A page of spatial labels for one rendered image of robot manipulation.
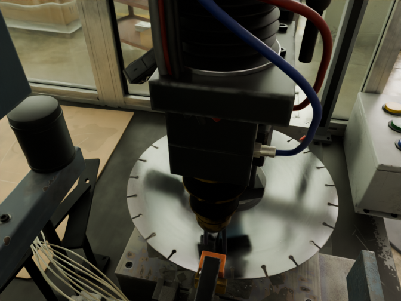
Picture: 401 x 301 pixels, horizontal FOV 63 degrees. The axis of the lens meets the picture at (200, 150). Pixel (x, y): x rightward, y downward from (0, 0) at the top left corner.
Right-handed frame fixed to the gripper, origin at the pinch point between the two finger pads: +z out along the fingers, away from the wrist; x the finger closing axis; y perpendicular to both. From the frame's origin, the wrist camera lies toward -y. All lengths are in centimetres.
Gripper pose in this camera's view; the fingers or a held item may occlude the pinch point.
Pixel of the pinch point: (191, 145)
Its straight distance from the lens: 53.6
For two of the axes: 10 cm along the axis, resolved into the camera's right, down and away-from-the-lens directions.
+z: 1.0, 9.8, 1.7
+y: 9.7, -0.6, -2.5
